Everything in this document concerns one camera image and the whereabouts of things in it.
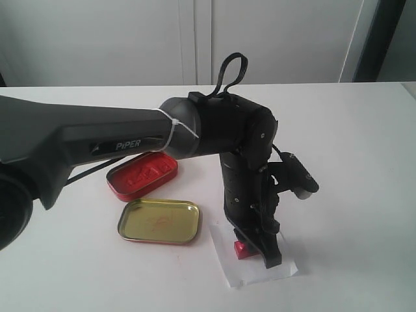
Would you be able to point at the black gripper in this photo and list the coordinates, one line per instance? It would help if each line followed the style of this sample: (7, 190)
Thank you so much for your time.
(250, 201)

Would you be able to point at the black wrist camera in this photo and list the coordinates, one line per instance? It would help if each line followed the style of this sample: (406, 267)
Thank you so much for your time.
(291, 175)

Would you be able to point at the red ink pad tin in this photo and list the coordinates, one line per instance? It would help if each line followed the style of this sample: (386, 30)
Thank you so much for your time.
(141, 175)

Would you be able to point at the white cabinet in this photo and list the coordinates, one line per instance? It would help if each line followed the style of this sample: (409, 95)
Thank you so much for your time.
(109, 43)

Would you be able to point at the white paper sheet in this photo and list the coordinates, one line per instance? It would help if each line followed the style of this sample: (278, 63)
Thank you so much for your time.
(250, 270)

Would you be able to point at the gold tin lid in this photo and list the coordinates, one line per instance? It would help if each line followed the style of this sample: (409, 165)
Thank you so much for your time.
(159, 221)

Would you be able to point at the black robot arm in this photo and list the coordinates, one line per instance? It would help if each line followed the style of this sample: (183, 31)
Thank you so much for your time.
(42, 143)

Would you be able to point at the dark door frame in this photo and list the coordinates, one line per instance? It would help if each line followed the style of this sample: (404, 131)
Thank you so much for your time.
(378, 40)

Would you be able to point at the red stamp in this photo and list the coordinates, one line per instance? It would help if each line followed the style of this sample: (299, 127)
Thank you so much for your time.
(244, 250)

